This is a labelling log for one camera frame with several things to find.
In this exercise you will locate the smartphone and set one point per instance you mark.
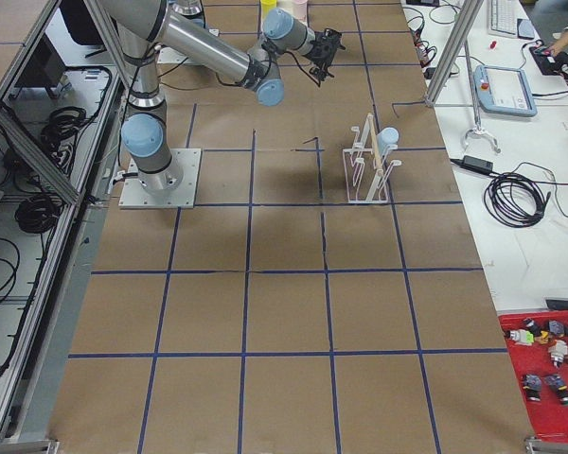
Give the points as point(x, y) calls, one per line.
point(525, 29)

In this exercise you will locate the red parts tray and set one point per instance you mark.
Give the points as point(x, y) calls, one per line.
point(538, 346)

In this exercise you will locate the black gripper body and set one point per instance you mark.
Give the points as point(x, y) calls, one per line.
point(318, 48)

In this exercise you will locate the white wire cup rack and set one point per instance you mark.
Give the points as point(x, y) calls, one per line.
point(366, 172)

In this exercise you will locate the black power adapter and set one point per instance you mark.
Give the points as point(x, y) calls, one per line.
point(477, 165)

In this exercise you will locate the pink ikea cup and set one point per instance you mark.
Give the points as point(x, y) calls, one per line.
point(300, 9)

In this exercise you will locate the white keyboard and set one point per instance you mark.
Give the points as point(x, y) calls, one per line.
point(502, 18)

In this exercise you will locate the aluminium frame post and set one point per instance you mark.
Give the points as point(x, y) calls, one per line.
point(457, 38)

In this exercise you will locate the teach pendant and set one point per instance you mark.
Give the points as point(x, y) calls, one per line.
point(502, 90)

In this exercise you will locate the light blue cup front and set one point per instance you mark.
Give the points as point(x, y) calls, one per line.
point(387, 140)

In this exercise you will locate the yellow ikea cup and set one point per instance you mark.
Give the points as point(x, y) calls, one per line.
point(266, 6)

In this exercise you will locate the metal reacher grabber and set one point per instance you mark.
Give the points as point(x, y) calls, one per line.
point(477, 131)

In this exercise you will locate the black electronics board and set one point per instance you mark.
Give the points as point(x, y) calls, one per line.
point(548, 65)

